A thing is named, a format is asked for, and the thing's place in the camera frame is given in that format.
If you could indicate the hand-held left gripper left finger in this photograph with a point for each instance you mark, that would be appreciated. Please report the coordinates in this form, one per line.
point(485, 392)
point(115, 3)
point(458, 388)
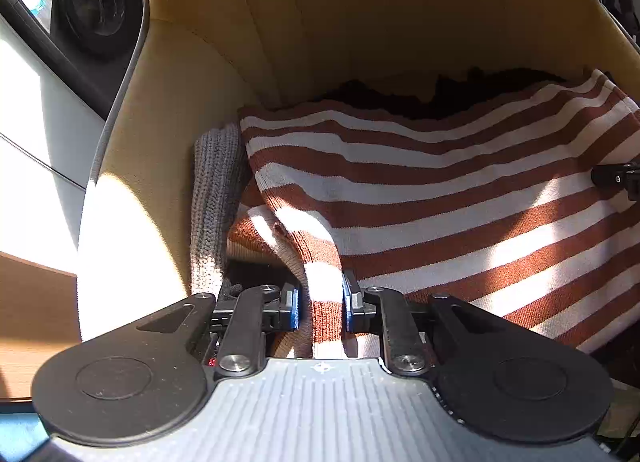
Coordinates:
point(294, 309)

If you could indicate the tan upholstered chair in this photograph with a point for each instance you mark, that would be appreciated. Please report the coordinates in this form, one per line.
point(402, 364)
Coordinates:
point(350, 16)

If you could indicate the dark folded garment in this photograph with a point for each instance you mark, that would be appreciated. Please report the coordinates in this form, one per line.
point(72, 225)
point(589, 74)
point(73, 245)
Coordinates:
point(450, 101)

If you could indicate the brown white striped sweater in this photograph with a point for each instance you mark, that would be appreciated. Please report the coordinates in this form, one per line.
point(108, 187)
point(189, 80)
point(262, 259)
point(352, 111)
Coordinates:
point(450, 192)

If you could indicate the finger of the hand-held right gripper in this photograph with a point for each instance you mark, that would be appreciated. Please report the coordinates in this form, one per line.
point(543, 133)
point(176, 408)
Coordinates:
point(612, 174)

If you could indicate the front-loading washing machine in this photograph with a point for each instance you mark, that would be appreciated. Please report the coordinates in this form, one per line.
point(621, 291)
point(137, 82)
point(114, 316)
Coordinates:
point(95, 6)

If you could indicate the grey knitted garment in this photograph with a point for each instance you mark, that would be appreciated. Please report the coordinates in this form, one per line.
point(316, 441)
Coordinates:
point(215, 181)

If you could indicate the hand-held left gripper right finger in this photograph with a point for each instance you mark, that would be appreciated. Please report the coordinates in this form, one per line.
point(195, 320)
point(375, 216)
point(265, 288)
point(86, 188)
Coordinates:
point(350, 309)

